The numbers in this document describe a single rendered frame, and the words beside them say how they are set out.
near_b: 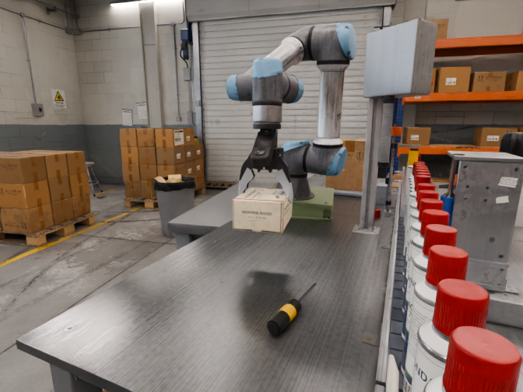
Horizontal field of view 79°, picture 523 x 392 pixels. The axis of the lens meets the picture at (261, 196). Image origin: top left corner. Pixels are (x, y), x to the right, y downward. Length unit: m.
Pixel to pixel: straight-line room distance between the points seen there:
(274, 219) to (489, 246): 0.43
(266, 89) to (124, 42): 6.38
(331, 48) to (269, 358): 0.97
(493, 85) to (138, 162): 4.88
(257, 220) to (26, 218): 3.28
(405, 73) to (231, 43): 5.09
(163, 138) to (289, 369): 4.27
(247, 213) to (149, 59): 6.07
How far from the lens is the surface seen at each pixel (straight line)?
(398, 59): 1.04
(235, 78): 0.97
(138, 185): 4.96
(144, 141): 4.81
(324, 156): 1.23
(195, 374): 0.56
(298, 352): 0.59
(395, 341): 0.57
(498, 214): 0.75
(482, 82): 5.20
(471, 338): 0.23
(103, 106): 7.32
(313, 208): 1.27
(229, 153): 5.87
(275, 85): 0.80
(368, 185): 1.16
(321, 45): 1.21
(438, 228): 0.43
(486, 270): 0.78
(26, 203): 3.83
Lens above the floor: 1.20
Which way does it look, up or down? 13 degrees down
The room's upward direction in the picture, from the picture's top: straight up
